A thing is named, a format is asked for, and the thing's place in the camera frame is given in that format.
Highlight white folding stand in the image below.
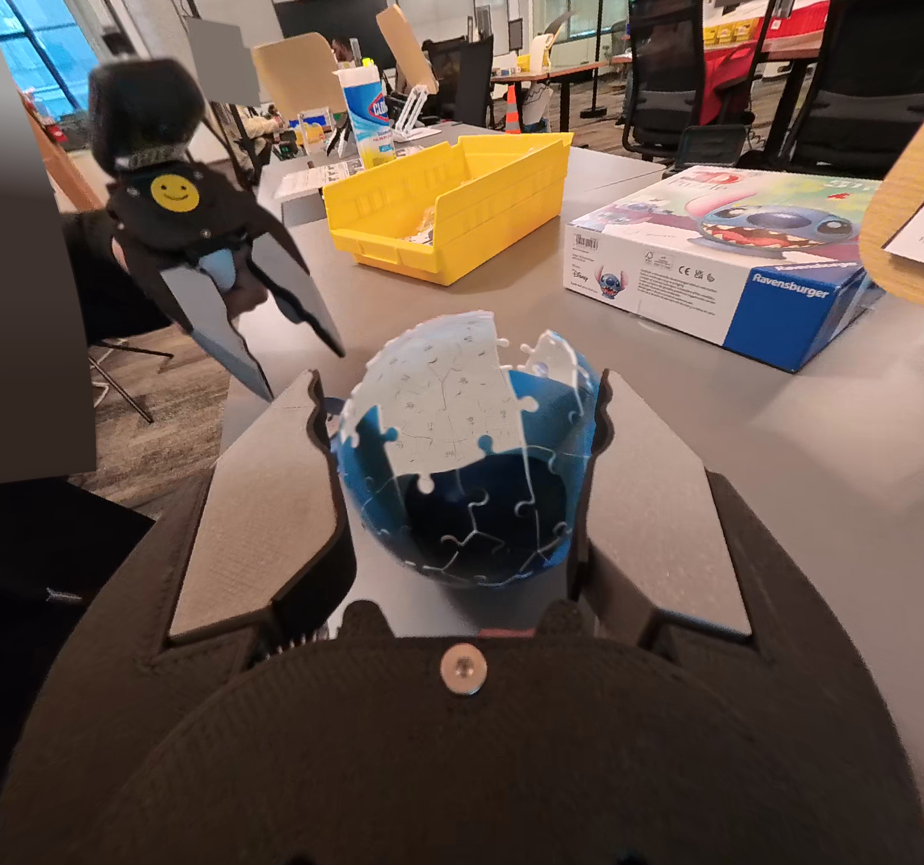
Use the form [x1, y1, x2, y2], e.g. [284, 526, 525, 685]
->
[392, 84, 443, 142]

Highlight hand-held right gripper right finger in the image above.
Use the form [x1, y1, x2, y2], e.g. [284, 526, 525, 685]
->
[569, 368, 753, 641]

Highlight black monitor screen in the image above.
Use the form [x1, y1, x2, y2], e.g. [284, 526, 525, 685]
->
[273, 0, 388, 43]

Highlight small acrylic sign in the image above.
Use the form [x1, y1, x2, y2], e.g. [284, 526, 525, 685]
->
[297, 108, 334, 156]

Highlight printed paper sheet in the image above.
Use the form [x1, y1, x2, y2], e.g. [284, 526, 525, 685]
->
[273, 159, 368, 202]

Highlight wooden sign holder with paper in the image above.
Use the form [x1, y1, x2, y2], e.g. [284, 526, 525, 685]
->
[859, 130, 924, 300]

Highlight black stool legs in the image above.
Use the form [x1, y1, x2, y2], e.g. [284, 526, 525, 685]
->
[87, 336, 176, 424]

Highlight yellow plastic bin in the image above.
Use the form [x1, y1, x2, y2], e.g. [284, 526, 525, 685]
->
[322, 131, 576, 287]

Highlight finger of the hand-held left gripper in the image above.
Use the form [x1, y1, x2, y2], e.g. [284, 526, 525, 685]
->
[247, 231, 347, 361]
[157, 262, 277, 404]

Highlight blue puzzle ball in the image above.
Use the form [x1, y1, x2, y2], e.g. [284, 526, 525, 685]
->
[331, 310, 603, 589]

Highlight wooden desk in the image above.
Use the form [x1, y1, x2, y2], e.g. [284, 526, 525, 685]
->
[491, 56, 629, 131]

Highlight black office chair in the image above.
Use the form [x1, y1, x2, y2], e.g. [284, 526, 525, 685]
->
[422, 33, 496, 128]
[765, 0, 924, 180]
[621, 0, 752, 162]

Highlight printed puzzle box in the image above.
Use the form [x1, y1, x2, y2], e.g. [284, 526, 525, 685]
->
[564, 165, 887, 374]

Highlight person's left hand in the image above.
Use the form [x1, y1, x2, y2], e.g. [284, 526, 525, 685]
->
[217, 276, 271, 323]

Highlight brown cardboard sheet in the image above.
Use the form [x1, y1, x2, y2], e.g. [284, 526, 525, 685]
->
[250, 32, 349, 124]
[375, 3, 440, 95]

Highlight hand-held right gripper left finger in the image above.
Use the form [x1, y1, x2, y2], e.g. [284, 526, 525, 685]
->
[166, 369, 359, 647]

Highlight wipes canister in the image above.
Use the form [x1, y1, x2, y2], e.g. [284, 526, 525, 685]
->
[333, 60, 398, 170]

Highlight red cloth covered table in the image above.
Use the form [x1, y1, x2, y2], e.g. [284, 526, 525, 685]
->
[704, 0, 831, 126]

